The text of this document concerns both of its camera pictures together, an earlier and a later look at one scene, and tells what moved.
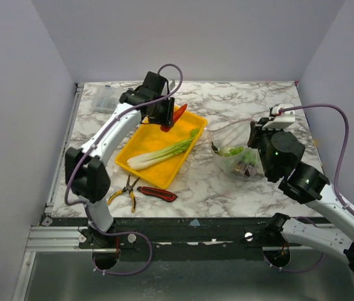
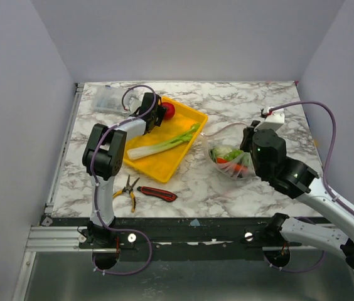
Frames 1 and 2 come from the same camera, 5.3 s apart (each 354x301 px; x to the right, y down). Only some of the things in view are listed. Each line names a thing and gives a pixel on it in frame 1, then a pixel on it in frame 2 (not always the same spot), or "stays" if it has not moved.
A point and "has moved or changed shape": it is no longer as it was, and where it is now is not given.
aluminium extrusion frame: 54,239 stays
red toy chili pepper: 177,116 to 238,167
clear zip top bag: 231,153 has moved or changed shape
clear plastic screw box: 105,98 stays
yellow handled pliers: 128,188 stays
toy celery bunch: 138,161 to 187,136
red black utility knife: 157,193 stays
